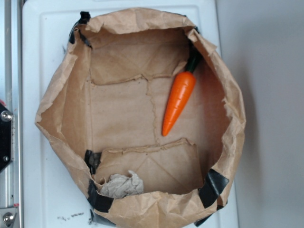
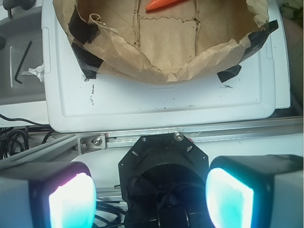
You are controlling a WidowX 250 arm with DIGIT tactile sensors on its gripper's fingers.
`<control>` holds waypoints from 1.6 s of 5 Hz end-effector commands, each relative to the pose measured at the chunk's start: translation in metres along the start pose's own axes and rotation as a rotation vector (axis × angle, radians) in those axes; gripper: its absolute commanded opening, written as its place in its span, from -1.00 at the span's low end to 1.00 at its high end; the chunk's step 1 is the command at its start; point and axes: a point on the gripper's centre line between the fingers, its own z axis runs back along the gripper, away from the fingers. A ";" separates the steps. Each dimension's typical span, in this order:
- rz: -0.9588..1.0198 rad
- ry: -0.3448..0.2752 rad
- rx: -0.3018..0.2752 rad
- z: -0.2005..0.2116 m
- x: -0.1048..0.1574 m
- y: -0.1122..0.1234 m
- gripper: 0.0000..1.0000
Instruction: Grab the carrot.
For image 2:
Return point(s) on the grey metal tray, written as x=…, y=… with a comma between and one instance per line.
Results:
x=15, y=35

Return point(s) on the brown paper bag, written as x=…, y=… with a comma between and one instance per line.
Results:
x=182, y=41

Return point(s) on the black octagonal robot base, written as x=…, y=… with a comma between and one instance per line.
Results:
x=162, y=179

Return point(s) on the white plastic tray lid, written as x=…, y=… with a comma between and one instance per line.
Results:
x=76, y=104

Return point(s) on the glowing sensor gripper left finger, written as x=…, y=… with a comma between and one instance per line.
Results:
x=46, y=195

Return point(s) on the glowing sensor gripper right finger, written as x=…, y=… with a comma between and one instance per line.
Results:
x=257, y=191

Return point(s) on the orange carrot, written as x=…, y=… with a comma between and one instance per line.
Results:
x=155, y=4

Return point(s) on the aluminium extrusion rail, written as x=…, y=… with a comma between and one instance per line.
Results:
x=104, y=149

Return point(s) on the crumpled white paper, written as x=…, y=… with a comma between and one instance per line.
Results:
x=38, y=72

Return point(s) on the black tape strip right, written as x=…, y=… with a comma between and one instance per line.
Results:
x=229, y=73

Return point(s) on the black tape strip left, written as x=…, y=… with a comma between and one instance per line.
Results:
x=88, y=62

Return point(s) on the black tape strip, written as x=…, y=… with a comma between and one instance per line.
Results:
x=88, y=62
x=229, y=73

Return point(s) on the black hex key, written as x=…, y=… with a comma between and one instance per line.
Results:
x=21, y=62

